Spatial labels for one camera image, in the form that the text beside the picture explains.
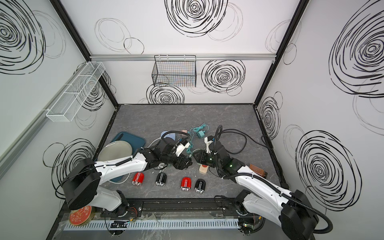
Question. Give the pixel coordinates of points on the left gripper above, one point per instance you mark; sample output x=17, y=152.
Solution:
x=181, y=164

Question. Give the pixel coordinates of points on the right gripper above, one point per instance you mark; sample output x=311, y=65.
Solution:
x=201, y=158

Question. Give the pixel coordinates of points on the teal charger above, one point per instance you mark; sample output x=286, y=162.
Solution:
x=201, y=134

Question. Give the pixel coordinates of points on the beige power strip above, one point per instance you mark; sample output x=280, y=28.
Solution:
x=203, y=169

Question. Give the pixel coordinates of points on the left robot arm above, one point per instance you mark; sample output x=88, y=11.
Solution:
x=82, y=186

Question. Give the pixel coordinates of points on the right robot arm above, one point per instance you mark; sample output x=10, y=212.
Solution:
x=291, y=211

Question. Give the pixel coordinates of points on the blue power strip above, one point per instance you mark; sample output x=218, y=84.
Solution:
x=168, y=134

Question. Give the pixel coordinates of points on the teal plastic tray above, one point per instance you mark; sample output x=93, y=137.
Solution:
x=135, y=141

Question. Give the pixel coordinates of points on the amber glass bottle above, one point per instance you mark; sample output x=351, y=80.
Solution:
x=258, y=171

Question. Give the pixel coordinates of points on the round grey plate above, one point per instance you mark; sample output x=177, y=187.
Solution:
x=115, y=150

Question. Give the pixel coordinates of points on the red round tin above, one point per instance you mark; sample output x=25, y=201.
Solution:
x=82, y=216

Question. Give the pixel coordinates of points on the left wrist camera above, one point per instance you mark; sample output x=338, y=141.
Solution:
x=181, y=147

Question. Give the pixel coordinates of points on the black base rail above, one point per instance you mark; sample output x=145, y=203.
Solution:
x=217, y=205

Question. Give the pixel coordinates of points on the black wire wall basket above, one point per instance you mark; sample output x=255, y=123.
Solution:
x=175, y=70

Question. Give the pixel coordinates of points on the white slotted cable duct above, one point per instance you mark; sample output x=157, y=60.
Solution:
x=181, y=224

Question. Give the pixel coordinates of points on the white wire wall shelf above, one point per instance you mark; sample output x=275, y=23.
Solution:
x=84, y=91

